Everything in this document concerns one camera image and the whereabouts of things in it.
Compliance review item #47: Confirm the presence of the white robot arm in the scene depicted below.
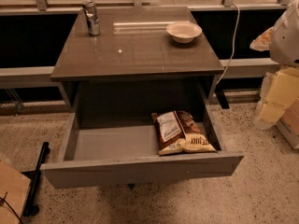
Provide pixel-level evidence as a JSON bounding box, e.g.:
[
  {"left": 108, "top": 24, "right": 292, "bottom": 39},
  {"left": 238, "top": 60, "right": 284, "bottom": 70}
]
[{"left": 249, "top": 0, "right": 299, "bottom": 130}]

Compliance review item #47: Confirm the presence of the white power cable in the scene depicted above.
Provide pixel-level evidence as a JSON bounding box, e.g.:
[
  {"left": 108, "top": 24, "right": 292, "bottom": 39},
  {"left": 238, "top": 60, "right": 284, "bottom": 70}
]
[{"left": 216, "top": 3, "right": 241, "bottom": 85}]

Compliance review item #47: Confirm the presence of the brown chip bag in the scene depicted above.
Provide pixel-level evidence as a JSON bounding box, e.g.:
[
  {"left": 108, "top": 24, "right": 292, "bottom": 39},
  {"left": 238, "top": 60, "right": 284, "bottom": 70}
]
[{"left": 151, "top": 111, "right": 216, "bottom": 156}]

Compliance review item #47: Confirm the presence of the white ceramic bowl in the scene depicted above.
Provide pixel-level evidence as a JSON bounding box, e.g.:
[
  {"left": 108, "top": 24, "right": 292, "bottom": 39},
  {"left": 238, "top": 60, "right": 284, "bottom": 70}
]
[{"left": 166, "top": 21, "right": 202, "bottom": 44}]

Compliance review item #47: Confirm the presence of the cardboard box at left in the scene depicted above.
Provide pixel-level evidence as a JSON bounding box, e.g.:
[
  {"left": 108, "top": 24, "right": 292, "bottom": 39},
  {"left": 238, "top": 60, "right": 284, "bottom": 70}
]
[{"left": 0, "top": 161, "right": 30, "bottom": 224}]

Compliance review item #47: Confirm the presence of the silver drink can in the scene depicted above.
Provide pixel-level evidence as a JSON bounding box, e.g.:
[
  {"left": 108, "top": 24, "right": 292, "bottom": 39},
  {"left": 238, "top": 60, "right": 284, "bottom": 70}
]
[{"left": 82, "top": 0, "right": 101, "bottom": 35}]

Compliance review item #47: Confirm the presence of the cardboard box at right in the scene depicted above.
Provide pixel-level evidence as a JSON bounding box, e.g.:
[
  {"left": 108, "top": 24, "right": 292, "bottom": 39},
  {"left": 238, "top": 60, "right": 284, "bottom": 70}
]
[{"left": 277, "top": 98, "right": 299, "bottom": 149}]

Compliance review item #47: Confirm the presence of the grey cabinet with glossy top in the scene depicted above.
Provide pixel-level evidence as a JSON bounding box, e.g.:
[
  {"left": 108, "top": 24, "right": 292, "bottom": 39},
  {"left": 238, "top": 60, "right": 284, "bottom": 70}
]
[{"left": 51, "top": 7, "right": 223, "bottom": 105}]

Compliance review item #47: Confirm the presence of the black cable at left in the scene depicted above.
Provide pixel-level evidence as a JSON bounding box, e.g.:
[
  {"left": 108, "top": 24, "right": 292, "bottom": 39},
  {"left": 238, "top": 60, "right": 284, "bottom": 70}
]
[{"left": 0, "top": 191, "right": 24, "bottom": 224}]

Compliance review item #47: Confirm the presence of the cardboard box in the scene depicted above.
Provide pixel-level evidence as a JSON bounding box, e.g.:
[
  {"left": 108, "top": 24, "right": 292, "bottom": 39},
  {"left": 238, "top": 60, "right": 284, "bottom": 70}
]
[
  {"left": 277, "top": 98, "right": 299, "bottom": 149},
  {"left": 0, "top": 161, "right": 30, "bottom": 224}
]

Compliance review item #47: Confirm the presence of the grey window ledge rail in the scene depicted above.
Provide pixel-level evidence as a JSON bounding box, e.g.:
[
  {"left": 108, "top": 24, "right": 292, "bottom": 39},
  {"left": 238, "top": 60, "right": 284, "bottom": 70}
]
[{"left": 0, "top": 58, "right": 279, "bottom": 89}]

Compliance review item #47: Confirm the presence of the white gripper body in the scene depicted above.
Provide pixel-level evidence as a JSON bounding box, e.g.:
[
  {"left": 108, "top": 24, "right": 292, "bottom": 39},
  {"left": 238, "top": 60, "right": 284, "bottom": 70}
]
[{"left": 253, "top": 67, "right": 299, "bottom": 130}]

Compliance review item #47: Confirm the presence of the black metal stand bar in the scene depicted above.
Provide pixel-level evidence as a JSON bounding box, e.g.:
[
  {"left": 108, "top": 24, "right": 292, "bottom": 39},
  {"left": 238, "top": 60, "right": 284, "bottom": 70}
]
[{"left": 22, "top": 142, "right": 50, "bottom": 217}]

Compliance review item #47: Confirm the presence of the open grey top drawer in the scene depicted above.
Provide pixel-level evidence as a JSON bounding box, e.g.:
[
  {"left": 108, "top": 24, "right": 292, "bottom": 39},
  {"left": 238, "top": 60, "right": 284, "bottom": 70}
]
[{"left": 42, "top": 81, "right": 243, "bottom": 189}]

